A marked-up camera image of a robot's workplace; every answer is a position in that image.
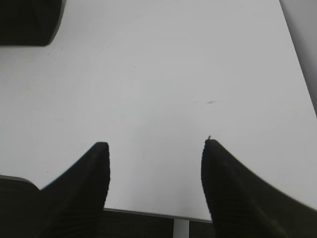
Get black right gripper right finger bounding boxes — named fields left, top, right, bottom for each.
left=201, top=138, right=317, bottom=238

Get black tote bag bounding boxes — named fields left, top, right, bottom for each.
left=0, top=0, right=67, bottom=47

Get white table leg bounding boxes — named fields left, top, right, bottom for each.
left=173, top=219, right=190, bottom=238

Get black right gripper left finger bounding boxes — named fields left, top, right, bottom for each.
left=41, top=142, right=110, bottom=238

